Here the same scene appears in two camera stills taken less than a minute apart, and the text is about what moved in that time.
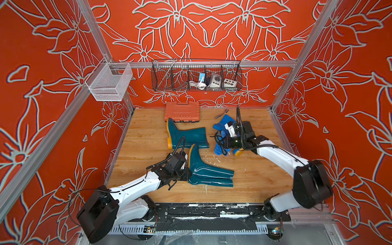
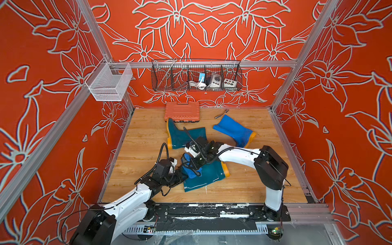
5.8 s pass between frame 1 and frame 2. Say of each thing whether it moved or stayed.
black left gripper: stayed
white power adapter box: stayed
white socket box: stayed
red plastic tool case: stayed
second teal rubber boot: stayed
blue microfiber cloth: moved
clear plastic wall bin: stayed
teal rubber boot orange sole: moved
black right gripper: moved
